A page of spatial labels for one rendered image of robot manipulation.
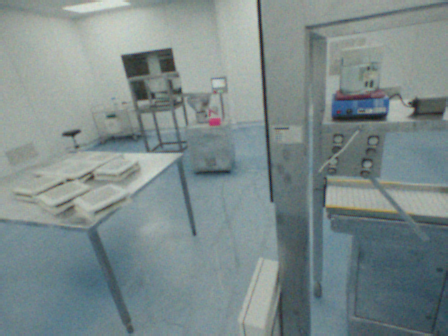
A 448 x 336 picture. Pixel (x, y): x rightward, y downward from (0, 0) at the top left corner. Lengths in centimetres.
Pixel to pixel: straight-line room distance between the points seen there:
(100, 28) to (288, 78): 717
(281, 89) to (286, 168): 13
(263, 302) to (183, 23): 635
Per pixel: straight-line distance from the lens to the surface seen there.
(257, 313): 58
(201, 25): 652
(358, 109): 114
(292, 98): 42
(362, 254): 152
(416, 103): 123
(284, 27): 42
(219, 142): 374
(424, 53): 697
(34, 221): 191
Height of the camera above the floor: 162
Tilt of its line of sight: 22 degrees down
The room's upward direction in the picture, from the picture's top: 8 degrees counter-clockwise
